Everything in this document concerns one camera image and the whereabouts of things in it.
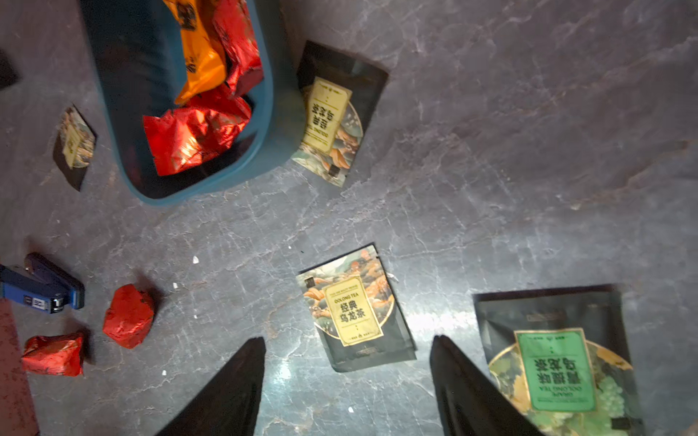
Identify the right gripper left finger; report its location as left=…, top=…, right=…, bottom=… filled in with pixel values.
left=159, top=337, right=266, bottom=435

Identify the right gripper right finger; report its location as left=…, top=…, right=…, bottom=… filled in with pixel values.
left=430, top=335, right=541, bottom=436

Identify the green-label tea bag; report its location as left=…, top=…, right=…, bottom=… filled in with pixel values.
left=474, top=284, right=645, bottom=435

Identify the red foil tea bag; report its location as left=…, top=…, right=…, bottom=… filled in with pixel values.
left=103, top=284, right=156, bottom=349
left=22, top=332, right=85, bottom=377

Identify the black oolong tea bag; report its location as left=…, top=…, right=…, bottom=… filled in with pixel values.
left=296, top=245, right=416, bottom=374
left=53, top=105, right=96, bottom=192

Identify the small red tea bag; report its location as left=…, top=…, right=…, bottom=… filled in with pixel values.
left=143, top=85, right=252, bottom=176

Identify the black yellow-label tea bag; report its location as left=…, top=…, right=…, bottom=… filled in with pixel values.
left=292, top=41, right=389, bottom=187

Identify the orange tea bag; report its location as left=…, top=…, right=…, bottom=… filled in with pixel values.
left=163, top=0, right=227, bottom=105

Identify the teal plastic storage box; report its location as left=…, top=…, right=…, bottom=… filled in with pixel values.
left=79, top=1, right=306, bottom=205

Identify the blue stapler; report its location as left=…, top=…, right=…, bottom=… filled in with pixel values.
left=1, top=253, right=85, bottom=314

